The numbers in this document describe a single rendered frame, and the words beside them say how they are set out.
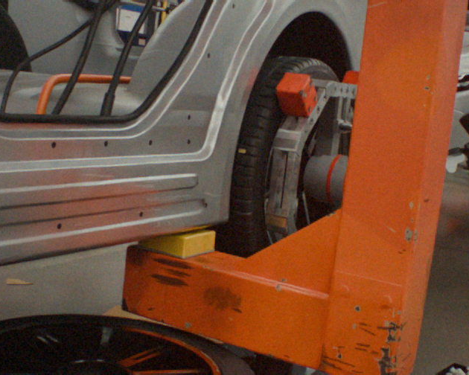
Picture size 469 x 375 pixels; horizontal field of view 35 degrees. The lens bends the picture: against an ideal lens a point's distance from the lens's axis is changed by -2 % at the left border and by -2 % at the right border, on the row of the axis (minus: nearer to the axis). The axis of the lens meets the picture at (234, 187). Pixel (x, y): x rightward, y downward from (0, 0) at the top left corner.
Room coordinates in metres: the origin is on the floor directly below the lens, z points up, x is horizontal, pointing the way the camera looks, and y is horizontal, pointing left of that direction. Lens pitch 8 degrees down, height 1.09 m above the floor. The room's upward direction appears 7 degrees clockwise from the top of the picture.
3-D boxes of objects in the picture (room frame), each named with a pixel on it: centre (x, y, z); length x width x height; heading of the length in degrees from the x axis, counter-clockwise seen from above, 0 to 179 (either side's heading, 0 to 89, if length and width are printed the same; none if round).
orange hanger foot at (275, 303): (1.70, -0.03, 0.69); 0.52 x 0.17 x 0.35; 60
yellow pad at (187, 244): (1.78, 0.12, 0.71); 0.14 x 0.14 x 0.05; 60
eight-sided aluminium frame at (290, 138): (2.16, -0.25, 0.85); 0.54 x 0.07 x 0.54; 150
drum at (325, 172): (2.13, -0.31, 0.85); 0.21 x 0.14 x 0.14; 60
